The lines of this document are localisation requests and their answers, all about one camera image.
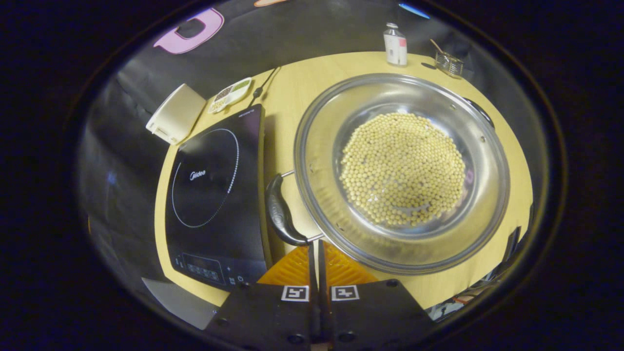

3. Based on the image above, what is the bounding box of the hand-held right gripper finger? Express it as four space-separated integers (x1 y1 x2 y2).
205 241 321 349
318 240 437 349

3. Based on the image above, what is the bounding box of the steel pot with black handles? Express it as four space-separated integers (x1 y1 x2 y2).
266 73 511 275

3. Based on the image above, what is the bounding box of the black induction cooktop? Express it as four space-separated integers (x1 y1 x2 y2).
165 104 273 292

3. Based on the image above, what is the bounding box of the pile of soybeans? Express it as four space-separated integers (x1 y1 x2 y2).
340 113 466 227

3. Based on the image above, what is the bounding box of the white divided bean dish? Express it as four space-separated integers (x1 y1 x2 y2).
208 77 253 115

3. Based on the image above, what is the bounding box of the white toaster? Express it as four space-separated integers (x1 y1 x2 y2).
146 83 207 146

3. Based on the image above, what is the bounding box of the small white labelled bottle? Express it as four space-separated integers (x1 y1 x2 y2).
383 22 408 66

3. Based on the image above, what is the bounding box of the black power cable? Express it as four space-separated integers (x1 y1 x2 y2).
249 66 282 108

